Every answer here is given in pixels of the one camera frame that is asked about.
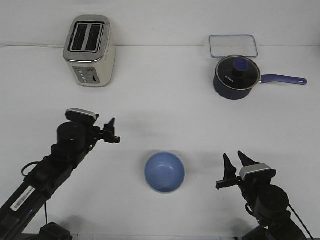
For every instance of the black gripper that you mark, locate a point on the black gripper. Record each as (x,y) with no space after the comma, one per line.
(230,179)
(107,133)

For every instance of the blue bowl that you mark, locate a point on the blue bowl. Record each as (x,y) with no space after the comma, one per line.
(164,172)

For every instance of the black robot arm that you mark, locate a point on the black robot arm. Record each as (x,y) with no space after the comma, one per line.
(74,141)
(267,203)

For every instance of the cream and steel toaster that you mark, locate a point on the cream and steel toaster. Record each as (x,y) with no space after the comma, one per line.
(90,51)

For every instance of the dark blue saucepan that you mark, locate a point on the dark blue saucepan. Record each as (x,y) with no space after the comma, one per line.
(237,94)

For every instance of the glass lid with blue knob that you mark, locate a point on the glass lid with blue knob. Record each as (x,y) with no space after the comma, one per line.
(237,72)

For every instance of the clear blue-rimmed container lid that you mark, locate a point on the clear blue-rimmed container lid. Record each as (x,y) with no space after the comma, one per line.
(223,45)

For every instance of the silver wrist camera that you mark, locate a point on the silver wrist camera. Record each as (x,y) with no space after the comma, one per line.
(257,171)
(82,116)

